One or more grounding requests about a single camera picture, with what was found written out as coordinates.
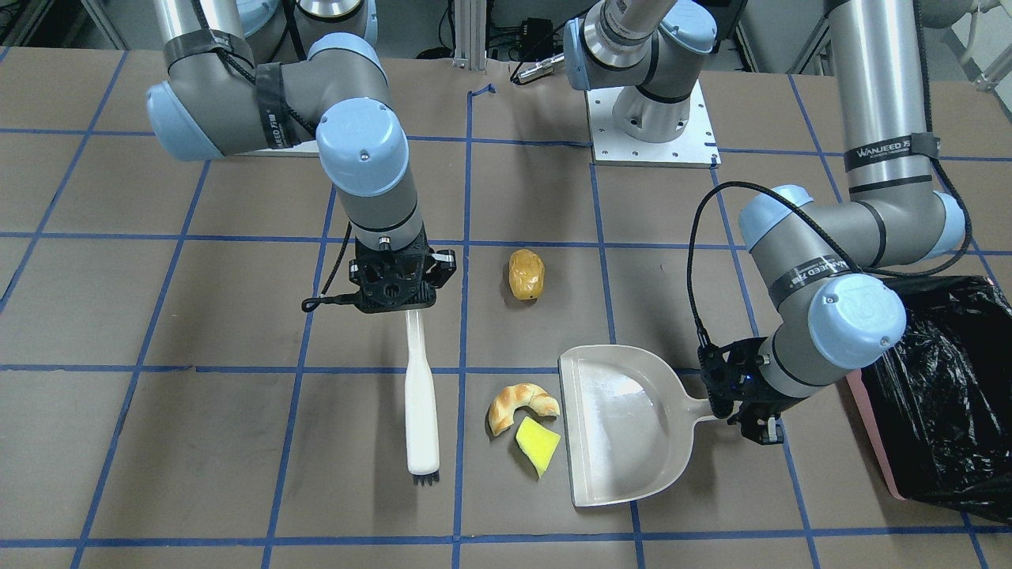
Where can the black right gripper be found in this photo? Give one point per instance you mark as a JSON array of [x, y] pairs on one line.
[[445, 267]]

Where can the yellow sponge piece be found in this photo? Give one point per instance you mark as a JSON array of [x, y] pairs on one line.
[[538, 443]]

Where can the toy croissant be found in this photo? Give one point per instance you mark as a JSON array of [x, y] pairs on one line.
[[501, 412]]

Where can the toy yellow potato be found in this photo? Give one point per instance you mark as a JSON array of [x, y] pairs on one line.
[[526, 275]]

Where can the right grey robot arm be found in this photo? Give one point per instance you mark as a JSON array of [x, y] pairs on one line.
[[218, 102]]

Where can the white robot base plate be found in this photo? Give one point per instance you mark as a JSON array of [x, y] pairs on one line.
[[627, 129]]

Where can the bin with black bag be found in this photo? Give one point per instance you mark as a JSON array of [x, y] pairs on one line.
[[937, 405]]

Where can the white plastic dustpan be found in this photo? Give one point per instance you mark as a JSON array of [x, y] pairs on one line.
[[630, 424]]

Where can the aluminium frame post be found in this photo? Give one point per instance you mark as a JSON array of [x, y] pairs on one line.
[[469, 34]]

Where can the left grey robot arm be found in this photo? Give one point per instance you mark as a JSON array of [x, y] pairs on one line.
[[821, 264]]

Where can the white hand brush black bristles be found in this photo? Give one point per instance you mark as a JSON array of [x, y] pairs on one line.
[[421, 422]]

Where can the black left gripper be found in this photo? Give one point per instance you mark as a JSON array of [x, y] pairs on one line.
[[765, 401]]

